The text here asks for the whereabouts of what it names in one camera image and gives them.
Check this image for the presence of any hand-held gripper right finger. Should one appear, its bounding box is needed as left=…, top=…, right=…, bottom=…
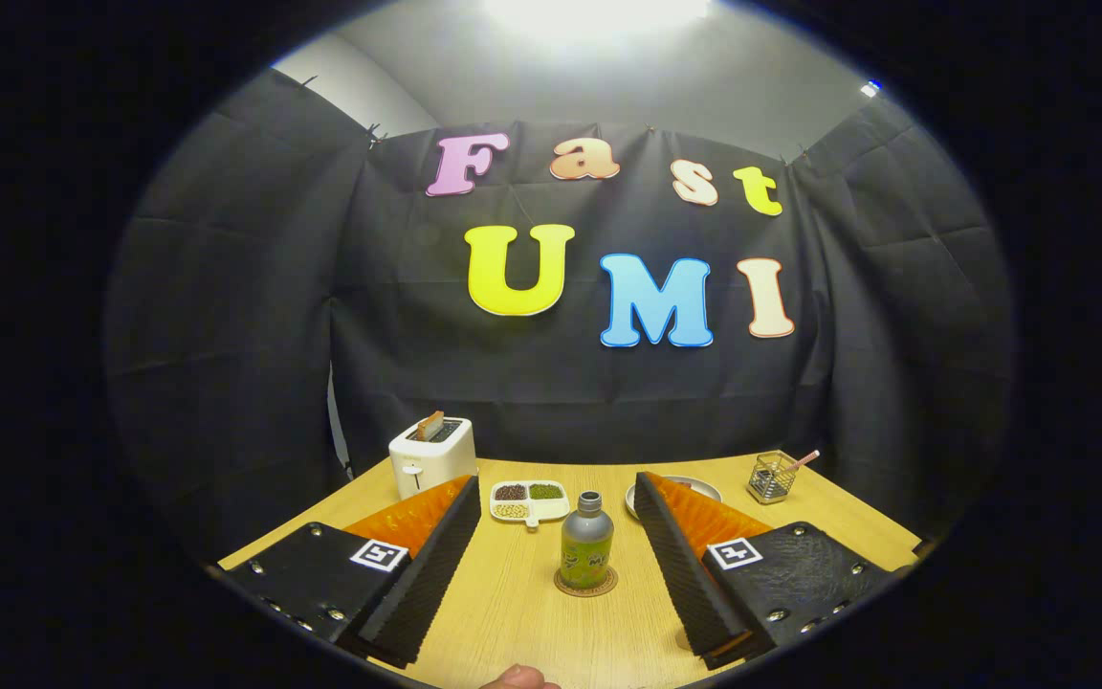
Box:
left=632, top=472, right=915, bottom=671

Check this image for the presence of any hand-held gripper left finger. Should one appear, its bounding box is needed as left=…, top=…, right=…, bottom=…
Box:
left=226, top=476, right=483, bottom=669

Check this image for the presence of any round brown coaster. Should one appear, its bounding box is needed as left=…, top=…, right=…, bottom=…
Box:
left=554, top=565, right=619, bottom=598

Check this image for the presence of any silver green juice bottle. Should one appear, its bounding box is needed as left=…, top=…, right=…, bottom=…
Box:
left=560, top=491, right=615, bottom=590

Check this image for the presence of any white oval plate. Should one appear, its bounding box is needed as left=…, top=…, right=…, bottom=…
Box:
left=625, top=476, right=723, bottom=521

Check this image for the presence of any wooden table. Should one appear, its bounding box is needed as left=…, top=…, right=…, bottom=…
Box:
left=216, top=452, right=925, bottom=689

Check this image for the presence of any white toaster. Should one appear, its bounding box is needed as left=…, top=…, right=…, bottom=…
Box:
left=388, top=417, right=478, bottom=501

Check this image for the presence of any white divided bean dish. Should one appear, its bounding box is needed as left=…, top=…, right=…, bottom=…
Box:
left=490, top=479, right=572, bottom=530

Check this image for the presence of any wire mesh holder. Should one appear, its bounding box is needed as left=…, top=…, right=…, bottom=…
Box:
left=747, top=451, right=799, bottom=505

